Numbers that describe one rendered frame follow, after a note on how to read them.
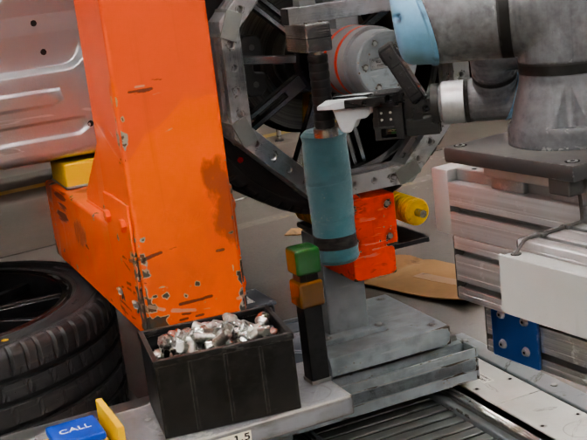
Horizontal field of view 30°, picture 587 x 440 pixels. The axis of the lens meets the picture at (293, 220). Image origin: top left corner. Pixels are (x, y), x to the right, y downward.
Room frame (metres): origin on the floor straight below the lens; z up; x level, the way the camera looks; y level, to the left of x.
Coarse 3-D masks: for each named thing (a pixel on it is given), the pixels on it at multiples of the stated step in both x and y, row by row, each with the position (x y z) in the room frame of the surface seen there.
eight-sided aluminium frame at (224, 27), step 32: (224, 0) 2.14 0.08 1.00; (256, 0) 2.11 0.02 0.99; (224, 32) 2.08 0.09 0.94; (224, 64) 2.08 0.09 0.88; (448, 64) 2.29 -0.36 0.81; (224, 96) 2.12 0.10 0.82; (224, 128) 2.12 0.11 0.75; (256, 160) 2.15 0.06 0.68; (288, 160) 2.12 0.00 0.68; (416, 160) 2.23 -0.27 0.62
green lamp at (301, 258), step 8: (288, 248) 1.54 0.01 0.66; (296, 248) 1.53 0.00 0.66; (304, 248) 1.53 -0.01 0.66; (312, 248) 1.53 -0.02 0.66; (288, 256) 1.54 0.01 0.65; (296, 256) 1.52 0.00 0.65; (304, 256) 1.52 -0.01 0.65; (312, 256) 1.52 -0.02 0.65; (288, 264) 1.54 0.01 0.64; (296, 264) 1.52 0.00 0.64; (304, 264) 1.52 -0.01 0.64; (312, 264) 1.52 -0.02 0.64; (320, 264) 1.53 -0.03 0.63; (296, 272) 1.52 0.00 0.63; (304, 272) 1.52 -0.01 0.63; (312, 272) 1.52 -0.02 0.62
